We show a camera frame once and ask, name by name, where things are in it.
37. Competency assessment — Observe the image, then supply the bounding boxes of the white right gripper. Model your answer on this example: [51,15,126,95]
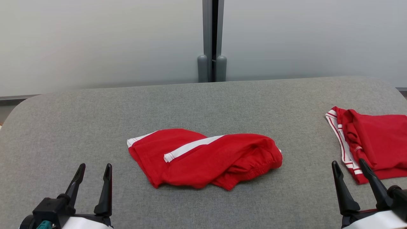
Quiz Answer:
[332,158,407,229]

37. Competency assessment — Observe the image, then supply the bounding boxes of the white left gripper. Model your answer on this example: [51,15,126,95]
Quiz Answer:
[60,163,114,229]

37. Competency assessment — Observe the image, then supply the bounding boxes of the red and white basketball jersey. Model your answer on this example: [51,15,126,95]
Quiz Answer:
[325,106,407,185]

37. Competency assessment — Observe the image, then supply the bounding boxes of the red shorts with white stripe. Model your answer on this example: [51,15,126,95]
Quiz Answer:
[127,128,283,191]

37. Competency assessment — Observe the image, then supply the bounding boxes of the grey fabric sofa cushion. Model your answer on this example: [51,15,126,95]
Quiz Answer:
[0,76,407,229]

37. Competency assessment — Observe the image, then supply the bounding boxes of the grey double partition post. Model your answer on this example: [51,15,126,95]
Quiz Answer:
[197,0,227,82]

